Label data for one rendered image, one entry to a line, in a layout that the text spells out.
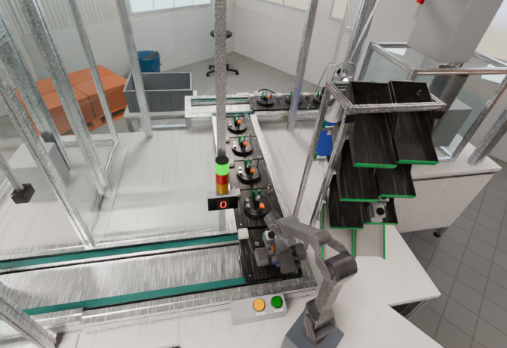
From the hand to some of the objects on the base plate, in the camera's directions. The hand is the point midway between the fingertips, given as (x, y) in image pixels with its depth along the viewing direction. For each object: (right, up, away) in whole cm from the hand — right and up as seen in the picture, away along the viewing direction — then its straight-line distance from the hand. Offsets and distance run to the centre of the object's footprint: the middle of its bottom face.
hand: (278, 260), depth 104 cm
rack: (+29, 0, +40) cm, 50 cm away
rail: (-28, -22, +8) cm, 36 cm away
